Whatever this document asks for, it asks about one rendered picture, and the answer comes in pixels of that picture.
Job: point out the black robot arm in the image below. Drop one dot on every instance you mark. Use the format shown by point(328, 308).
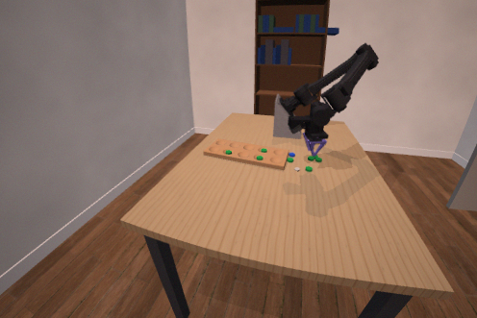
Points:
point(321, 114)

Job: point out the orange tray with round pockets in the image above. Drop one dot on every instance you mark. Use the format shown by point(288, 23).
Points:
point(270, 158)

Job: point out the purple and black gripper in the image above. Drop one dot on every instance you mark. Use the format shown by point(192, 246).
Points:
point(321, 140)

